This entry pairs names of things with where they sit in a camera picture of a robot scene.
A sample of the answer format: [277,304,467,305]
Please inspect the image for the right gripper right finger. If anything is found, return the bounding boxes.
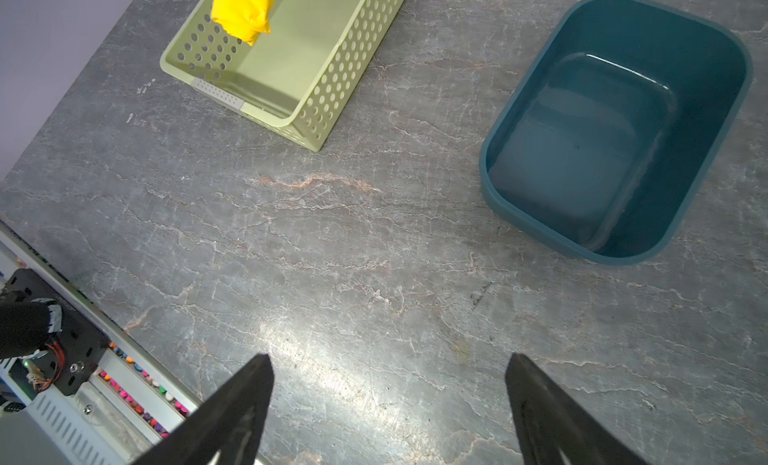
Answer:
[505,353,645,464]

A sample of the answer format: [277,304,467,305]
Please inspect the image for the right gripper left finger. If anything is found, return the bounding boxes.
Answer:
[136,354,274,465]

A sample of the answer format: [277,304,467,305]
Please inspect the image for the yellow paper napkin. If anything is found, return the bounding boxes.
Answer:
[211,0,275,46]

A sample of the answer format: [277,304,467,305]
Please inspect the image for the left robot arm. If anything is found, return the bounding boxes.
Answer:
[0,300,63,359]

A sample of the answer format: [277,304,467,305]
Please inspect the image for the teal plastic tray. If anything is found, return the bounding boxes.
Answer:
[479,0,753,266]

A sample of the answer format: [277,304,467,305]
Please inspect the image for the green plastic basket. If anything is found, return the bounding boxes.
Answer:
[160,0,405,151]

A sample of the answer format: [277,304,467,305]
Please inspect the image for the white vented cable duct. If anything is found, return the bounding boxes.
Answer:
[25,389,124,465]

